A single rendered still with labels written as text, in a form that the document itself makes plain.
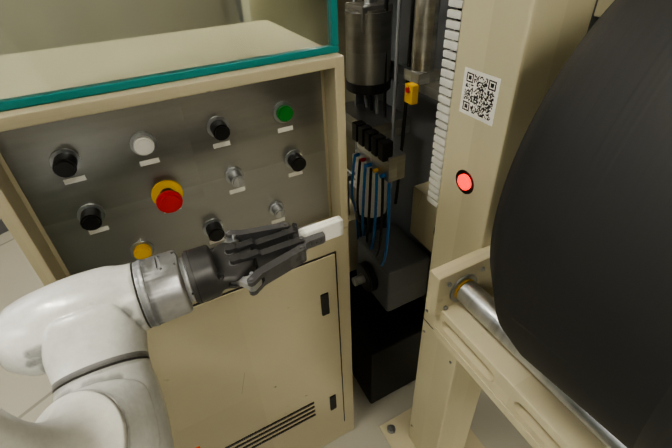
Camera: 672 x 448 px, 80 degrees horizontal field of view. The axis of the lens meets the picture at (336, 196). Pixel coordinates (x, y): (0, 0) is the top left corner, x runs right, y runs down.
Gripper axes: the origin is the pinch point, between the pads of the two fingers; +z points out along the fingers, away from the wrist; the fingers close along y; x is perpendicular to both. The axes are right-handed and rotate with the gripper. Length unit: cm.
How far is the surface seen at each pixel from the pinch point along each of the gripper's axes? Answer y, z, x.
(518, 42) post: -5.5, 28.5, -25.2
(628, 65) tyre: -27.6, 14.0, -29.8
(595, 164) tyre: -29.7, 10.4, -23.5
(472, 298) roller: -12.8, 21.5, 14.3
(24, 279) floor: 162, -100, 106
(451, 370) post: -6, 29, 50
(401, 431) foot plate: 8, 27, 105
